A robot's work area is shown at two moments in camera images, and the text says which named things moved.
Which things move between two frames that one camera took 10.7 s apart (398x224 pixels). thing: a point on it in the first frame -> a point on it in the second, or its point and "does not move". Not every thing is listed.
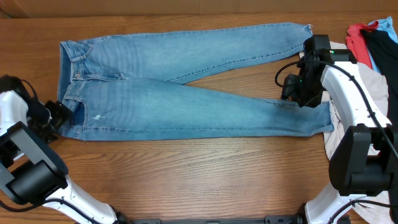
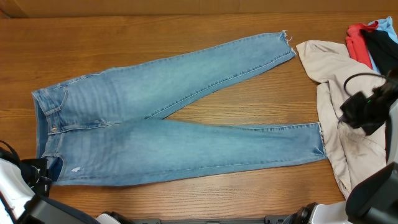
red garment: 356,42 does not move
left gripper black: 60,112 -> 41,165
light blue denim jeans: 125,87 -> 104,128
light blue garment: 385,25 does not move
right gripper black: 288,93 -> 347,111
